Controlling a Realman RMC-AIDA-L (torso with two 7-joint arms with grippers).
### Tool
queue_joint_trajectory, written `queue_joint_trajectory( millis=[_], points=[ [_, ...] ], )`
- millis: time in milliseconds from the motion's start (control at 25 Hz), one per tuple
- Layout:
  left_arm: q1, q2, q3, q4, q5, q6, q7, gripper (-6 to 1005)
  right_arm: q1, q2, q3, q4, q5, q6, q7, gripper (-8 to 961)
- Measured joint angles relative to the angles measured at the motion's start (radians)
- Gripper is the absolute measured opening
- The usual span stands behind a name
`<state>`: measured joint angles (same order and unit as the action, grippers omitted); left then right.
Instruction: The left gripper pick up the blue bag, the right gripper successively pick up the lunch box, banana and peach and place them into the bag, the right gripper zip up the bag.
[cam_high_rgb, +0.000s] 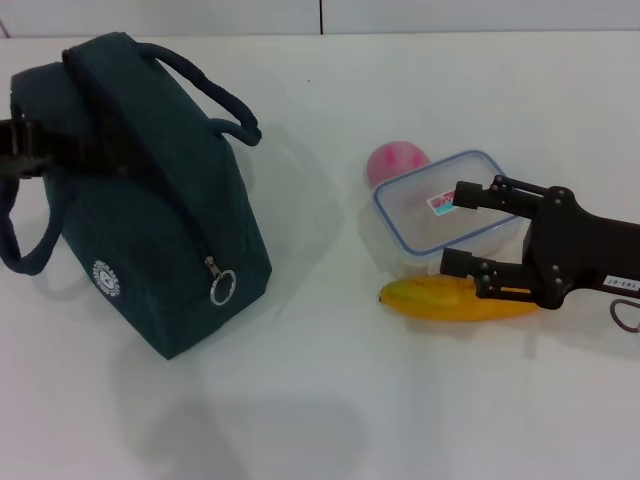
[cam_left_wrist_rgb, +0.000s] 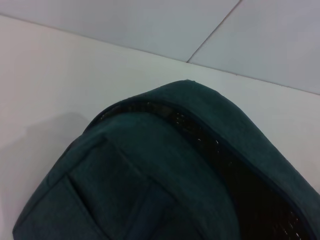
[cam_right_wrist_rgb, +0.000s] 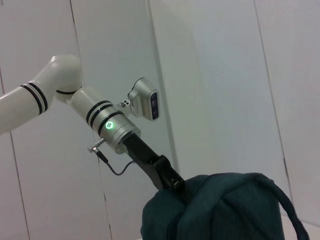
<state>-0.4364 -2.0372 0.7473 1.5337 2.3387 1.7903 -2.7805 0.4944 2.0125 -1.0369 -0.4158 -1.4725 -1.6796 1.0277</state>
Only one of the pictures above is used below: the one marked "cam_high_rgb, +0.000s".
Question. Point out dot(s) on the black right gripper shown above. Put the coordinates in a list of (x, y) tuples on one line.
[(575, 245)]

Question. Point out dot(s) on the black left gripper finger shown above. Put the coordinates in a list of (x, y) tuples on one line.
[(20, 169), (22, 140)]

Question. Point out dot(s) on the yellow banana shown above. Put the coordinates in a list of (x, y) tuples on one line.
[(440, 302)]

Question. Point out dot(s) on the pink ball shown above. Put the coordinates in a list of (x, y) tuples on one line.
[(395, 160)]

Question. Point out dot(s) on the dark teal lunch bag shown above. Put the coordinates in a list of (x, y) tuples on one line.
[(150, 225)]

